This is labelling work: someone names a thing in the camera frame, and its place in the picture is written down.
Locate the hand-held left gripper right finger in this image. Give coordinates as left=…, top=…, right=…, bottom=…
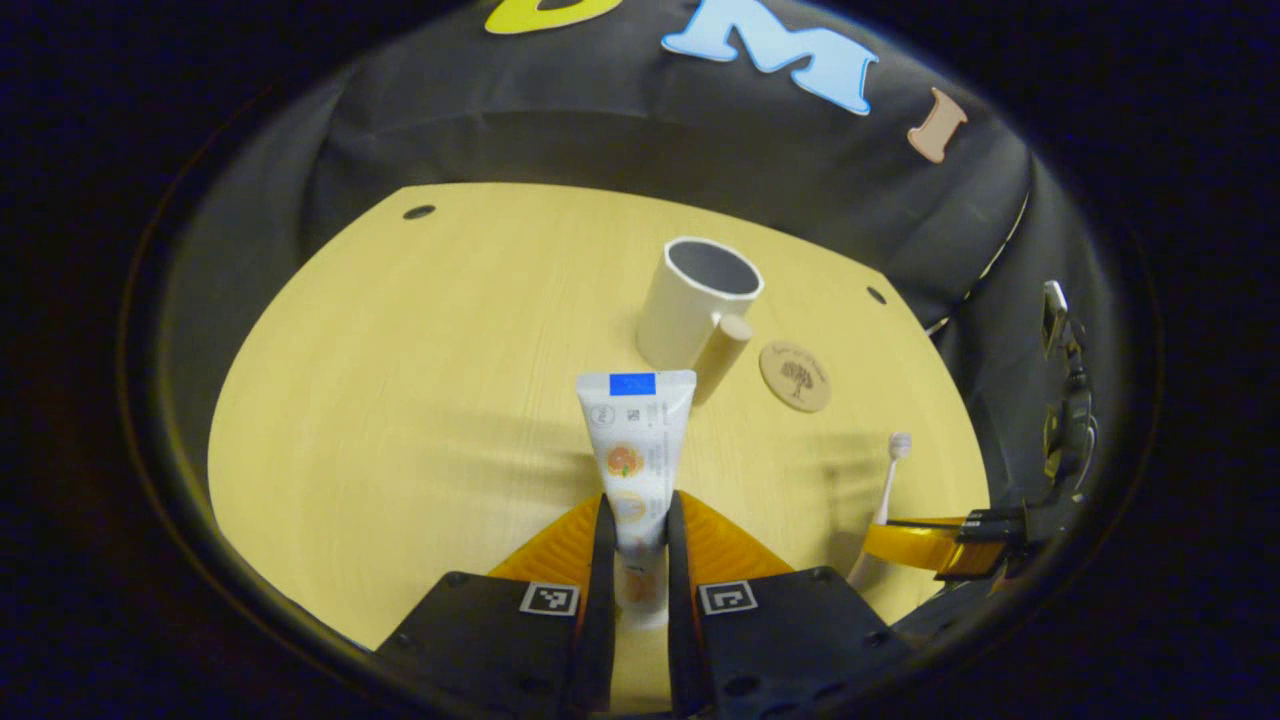
left=665, top=490, right=916, bottom=719

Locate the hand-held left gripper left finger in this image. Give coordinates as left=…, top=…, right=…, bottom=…
left=375, top=492, right=618, bottom=716

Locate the white cable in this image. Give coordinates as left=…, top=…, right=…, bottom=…
left=925, top=190, right=1031, bottom=336

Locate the round cork coaster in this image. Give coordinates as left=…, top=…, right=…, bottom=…
left=758, top=340, right=833, bottom=414

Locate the pale pink toothbrush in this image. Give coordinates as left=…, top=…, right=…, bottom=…
left=845, top=432, right=913, bottom=591

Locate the white toothpaste tube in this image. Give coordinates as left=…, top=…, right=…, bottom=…
left=575, top=370, right=698, bottom=631

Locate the white cup with wooden handle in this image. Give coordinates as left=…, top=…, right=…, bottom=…
left=635, top=236, right=766, bottom=406

